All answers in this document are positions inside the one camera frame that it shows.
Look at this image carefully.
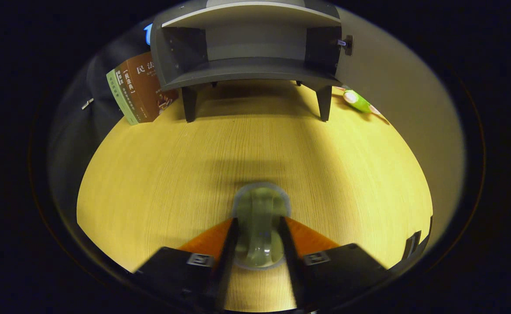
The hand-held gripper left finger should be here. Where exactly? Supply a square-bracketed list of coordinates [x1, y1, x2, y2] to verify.
[134, 217, 240, 312]

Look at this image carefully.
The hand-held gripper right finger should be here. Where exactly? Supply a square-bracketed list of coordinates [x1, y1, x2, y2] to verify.
[278, 216, 389, 312]

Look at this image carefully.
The pale green cup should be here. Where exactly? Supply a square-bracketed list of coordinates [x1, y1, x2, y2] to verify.
[231, 182, 292, 270]

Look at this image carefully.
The pink and green plush toy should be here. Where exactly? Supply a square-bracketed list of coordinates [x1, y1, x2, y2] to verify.
[334, 86, 389, 123]

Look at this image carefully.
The brown book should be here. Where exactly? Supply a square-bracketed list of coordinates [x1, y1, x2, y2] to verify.
[115, 51, 179, 124]

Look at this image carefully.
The grey cabinet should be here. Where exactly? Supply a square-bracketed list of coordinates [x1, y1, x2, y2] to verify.
[151, 0, 354, 123]

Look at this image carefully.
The black backdrop cloth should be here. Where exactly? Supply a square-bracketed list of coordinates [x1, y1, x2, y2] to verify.
[48, 20, 160, 227]

